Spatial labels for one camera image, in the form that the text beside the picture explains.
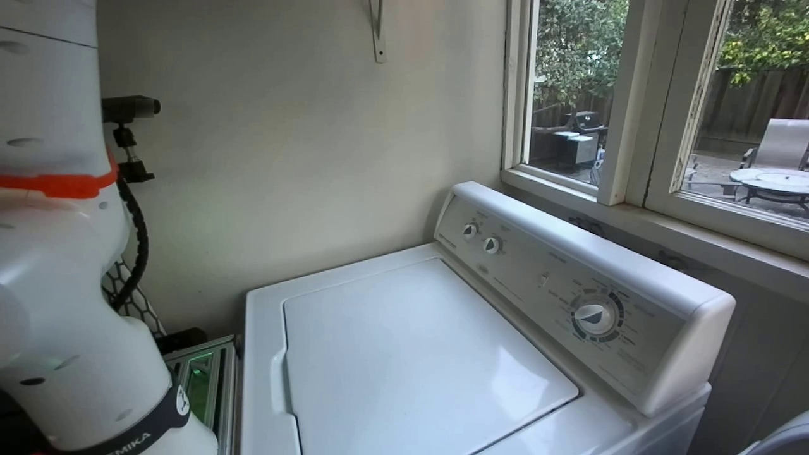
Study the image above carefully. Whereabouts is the white casement window sash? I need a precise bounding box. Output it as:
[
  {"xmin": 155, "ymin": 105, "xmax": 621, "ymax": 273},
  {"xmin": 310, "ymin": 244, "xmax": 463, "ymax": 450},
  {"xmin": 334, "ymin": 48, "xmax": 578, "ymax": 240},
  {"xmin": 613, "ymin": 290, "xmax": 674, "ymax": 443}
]
[{"xmin": 648, "ymin": 0, "xmax": 809, "ymax": 260}]

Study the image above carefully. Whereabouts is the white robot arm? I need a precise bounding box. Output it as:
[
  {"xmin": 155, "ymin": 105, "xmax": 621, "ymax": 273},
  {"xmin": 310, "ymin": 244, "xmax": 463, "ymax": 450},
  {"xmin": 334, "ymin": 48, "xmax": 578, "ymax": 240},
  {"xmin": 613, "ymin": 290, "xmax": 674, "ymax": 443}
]
[{"xmin": 0, "ymin": 0, "xmax": 219, "ymax": 455}]

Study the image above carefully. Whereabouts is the left fixed window pane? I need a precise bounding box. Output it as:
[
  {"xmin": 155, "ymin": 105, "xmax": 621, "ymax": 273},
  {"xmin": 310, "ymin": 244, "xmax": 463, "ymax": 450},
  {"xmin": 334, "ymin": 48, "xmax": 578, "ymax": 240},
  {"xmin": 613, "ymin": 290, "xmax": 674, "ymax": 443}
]
[{"xmin": 503, "ymin": 0, "xmax": 656, "ymax": 205}]

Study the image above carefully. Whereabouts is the white washing machine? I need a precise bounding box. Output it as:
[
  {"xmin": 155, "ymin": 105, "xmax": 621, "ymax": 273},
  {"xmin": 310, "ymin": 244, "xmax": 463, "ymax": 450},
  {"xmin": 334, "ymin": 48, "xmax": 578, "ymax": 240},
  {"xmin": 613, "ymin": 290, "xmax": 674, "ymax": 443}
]
[{"xmin": 241, "ymin": 182, "xmax": 734, "ymax": 455}]

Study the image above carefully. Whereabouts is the green box beside washer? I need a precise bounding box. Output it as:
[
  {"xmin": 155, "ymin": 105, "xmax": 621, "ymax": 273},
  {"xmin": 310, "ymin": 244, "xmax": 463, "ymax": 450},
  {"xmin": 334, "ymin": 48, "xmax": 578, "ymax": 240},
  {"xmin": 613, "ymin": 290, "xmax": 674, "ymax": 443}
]
[{"xmin": 166, "ymin": 337, "xmax": 241, "ymax": 446}]

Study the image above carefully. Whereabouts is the wooden backyard fence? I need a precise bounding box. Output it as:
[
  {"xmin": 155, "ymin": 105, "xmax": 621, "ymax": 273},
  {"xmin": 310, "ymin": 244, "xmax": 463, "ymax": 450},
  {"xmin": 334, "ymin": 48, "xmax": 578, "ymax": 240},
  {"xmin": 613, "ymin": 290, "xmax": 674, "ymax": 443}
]
[{"xmin": 696, "ymin": 69, "xmax": 809, "ymax": 158}]

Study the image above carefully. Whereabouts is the outdoor patio table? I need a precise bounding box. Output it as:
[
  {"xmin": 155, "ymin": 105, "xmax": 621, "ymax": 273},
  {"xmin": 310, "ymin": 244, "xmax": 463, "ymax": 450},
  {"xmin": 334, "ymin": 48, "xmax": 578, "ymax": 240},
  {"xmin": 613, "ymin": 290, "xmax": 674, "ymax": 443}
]
[{"xmin": 732, "ymin": 167, "xmax": 809, "ymax": 211}]

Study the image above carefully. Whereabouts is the outdoor patio chair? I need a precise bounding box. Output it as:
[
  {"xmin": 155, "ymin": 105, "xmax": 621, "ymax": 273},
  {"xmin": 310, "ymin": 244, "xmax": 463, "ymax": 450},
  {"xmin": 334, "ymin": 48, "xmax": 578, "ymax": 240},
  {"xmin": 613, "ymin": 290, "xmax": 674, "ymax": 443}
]
[{"xmin": 743, "ymin": 120, "xmax": 809, "ymax": 169}]

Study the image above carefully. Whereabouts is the metal wall bracket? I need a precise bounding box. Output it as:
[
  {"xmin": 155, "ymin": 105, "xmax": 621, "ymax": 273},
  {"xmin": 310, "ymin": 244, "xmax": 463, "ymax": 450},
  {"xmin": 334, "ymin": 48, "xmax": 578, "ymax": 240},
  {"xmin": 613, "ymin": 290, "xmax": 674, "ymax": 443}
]
[{"xmin": 368, "ymin": 0, "xmax": 387, "ymax": 64}]

